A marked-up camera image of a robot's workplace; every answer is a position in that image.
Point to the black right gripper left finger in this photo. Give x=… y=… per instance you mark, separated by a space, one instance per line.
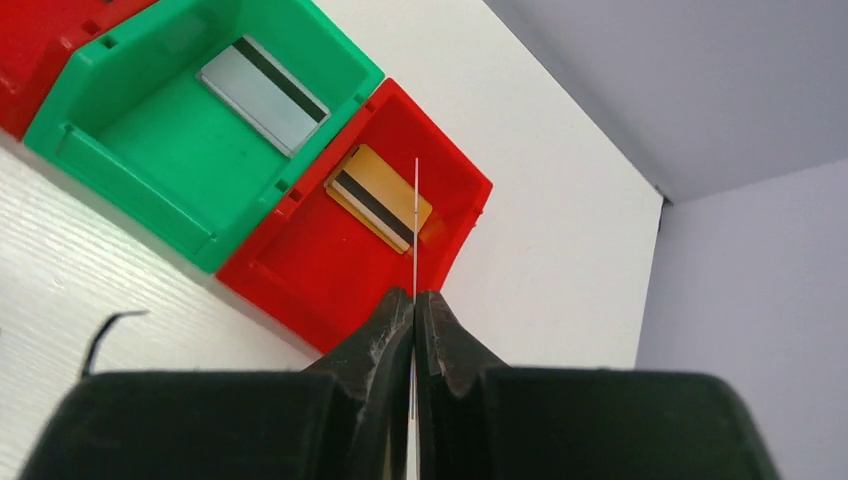
x=345 y=416

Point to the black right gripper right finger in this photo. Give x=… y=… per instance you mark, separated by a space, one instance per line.
x=481 y=418

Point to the gold VIP card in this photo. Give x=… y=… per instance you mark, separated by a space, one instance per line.
x=379 y=197

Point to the silver magnetic stripe card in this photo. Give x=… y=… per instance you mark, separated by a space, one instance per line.
x=256 y=86

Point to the red plastic bin right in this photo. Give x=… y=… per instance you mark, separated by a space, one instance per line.
x=319 y=270

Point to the red plastic bin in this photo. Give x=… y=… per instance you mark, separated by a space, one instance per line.
x=37 y=39
x=319 y=270

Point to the green plastic bin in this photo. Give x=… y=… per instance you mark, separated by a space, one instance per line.
x=129 y=118

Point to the red plastic bin left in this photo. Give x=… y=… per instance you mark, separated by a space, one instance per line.
x=37 y=39

